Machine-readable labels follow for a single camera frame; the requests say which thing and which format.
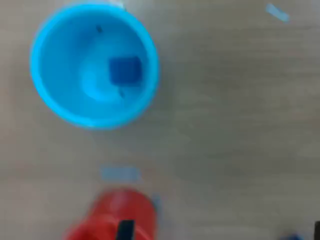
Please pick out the dark blue cube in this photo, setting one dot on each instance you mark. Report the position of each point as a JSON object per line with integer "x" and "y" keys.
{"x": 125, "y": 71}

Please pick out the red plastic cup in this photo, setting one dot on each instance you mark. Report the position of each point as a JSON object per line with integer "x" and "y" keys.
{"x": 107, "y": 215}

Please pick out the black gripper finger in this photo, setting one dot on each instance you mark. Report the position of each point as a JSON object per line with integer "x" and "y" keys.
{"x": 125, "y": 231}
{"x": 317, "y": 231}

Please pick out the blue plastic cup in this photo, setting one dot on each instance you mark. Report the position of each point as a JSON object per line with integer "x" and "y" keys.
{"x": 75, "y": 75}

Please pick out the grey-blue tape mark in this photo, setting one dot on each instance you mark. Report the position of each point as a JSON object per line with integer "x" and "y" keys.
{"x": 120, "y": 173}
{"x": 156, "y": 201}
{"x": 277, "y": 13}

